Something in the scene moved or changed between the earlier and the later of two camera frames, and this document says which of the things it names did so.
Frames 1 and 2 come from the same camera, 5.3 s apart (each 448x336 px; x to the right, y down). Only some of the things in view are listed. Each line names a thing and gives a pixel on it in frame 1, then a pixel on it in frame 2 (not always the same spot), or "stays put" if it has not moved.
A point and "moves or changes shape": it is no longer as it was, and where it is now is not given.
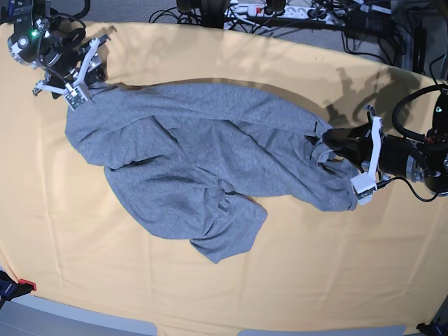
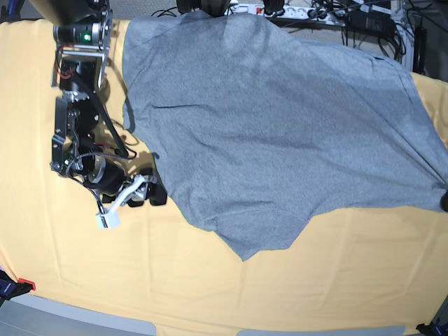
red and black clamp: x=10 y=290 stays put
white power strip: x=260 y=11 stays put
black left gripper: x=61 y=55 to x=108 y=178
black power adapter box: x=370 y=23 stays put
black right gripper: x=397 y=155 to x=444 y=201
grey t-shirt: x=199 y=152 moves or changes shape
